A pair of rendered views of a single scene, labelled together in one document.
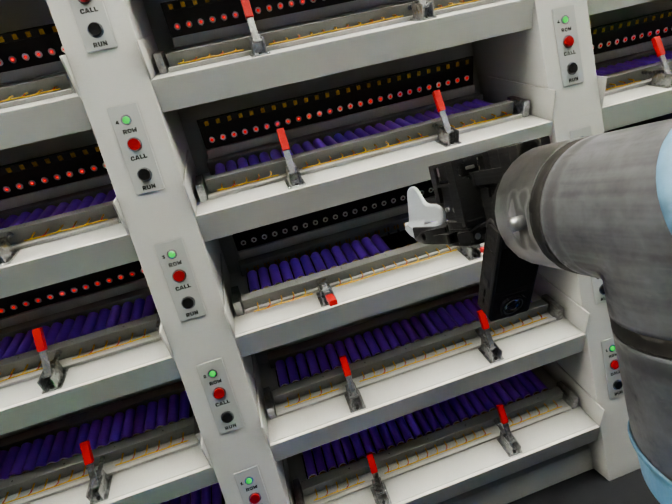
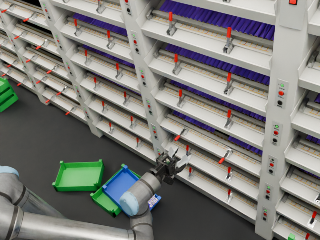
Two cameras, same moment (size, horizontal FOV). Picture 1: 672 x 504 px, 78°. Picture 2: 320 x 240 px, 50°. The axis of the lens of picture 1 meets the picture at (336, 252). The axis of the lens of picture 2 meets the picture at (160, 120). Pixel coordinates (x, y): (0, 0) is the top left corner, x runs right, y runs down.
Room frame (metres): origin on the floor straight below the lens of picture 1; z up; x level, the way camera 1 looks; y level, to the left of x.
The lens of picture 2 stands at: (-0.12, -0.95, 1.83)
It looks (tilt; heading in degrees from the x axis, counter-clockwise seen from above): 43 degrees down; 56
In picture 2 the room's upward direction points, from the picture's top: 11 degrees counter-clockwise
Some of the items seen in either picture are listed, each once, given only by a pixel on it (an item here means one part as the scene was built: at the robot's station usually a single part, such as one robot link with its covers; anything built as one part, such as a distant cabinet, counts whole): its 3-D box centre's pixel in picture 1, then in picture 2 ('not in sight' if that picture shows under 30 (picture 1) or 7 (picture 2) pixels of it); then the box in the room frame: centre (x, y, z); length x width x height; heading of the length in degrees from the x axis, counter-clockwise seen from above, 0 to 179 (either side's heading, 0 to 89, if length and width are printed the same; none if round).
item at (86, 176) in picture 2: not in sight; (79, 175); (0.21, 0.65, 0.04); 0.30 x 0.20 x 0.08; 135
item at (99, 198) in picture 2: not in sight; (118, 189); (0.34, 0.36, 0.04); 0.30 x 0.20 x 0.08; 8
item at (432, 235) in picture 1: (445, 229); not in sight; (0.42, -0.12, 0.64); 0.09 x 0.05 x 0.02; 25
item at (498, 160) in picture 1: (497, 198); (162, 169); (0.37, -0.15, 0.67); 0.12 x 0.08 x 0.09; 8
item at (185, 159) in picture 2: not in sight; (184, 158); (0.48, -0.18, 0.66); 0.09 x 0.03 x 0.06; 171
